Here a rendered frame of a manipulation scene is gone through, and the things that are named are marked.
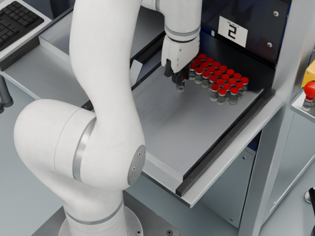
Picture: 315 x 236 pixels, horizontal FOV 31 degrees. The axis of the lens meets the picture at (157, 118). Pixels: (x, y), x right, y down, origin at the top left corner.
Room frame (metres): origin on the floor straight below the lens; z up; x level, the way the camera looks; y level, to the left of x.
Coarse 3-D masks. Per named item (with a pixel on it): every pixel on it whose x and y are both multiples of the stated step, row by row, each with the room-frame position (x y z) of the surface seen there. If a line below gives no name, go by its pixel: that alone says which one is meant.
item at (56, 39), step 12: (72, 12) 1.26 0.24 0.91; (144, 12) 1.30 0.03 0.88; (156, 12) 1.29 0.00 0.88; (60, 24) 1.22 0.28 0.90; (144, 24) 1.24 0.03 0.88; (156, 24) 1.24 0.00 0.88; (48, 36) 1.19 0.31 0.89; (60, 36) 1.20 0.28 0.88; (144, 36) 1.19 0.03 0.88; (156, 36) 1.16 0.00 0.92; (48, 48) 1.14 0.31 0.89; (60, 48) 1.15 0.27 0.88; (132, 48) 1.14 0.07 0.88; (144, 48) 1.12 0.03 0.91; (132, 60) 1.08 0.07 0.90
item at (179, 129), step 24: (144, 96) 0.96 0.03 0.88; (168, 96) 0.96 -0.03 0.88; (192, 96) 0.96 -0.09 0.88; (144, 120) 0.88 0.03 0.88; (168, 120) 0.88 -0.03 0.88; (192, 120) 0.88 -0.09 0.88; (216, 120) 0.88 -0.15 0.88; (168, 144) 0.81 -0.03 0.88; (192, 144) 0.81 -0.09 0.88; (216, 144) 0.80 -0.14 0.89; (168, 168) 0.72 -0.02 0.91; (192, 168) 0.72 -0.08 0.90
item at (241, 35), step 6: (222, 18) 1.08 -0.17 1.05; (222, 24) 1.08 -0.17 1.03; (228, 24) 1.07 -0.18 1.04; (234, 24) 1.06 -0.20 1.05; (222, 30) 1.08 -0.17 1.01; (228, 30) 1.07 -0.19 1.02; (240, 30) 1.04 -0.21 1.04; (246, 30) 1.03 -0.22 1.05; (228, 36) 1.07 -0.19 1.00; (234, 36) 1.05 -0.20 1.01; (240, 36) 1.04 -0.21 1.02; (246, 36) 1.03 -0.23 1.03; (240, 42) 1.04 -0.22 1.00
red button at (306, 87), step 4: (308, 84) 0.88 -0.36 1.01; (312, 84) 0.88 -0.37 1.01; (304, 88) 0.88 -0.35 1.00; (308, 88) 0.88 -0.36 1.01; (312, 88) 0.87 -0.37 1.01; (304, 92) 0.88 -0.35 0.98; (308, 92) 0.87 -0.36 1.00; (312, 92) 0.87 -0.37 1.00; (308, 96) 0.87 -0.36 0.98; (312, 96) 0.87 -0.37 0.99
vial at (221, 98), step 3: (219, 90) 0.94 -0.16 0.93; (222, 90) 0.94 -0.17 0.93; (225, 90) 0.94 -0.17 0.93; (219, 93) 0.93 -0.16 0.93; (222, 93) 0.93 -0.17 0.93; (225, 93) 0.93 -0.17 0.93; (219, 96) 0.93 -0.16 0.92; (222, 96) 0.93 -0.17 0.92; (225, 96) 0.93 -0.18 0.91; (219, 99) 0.93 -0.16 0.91; (222, 99) 0.93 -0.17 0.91; (219, 102) 0.93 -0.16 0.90; (222, 102) 0.93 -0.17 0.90
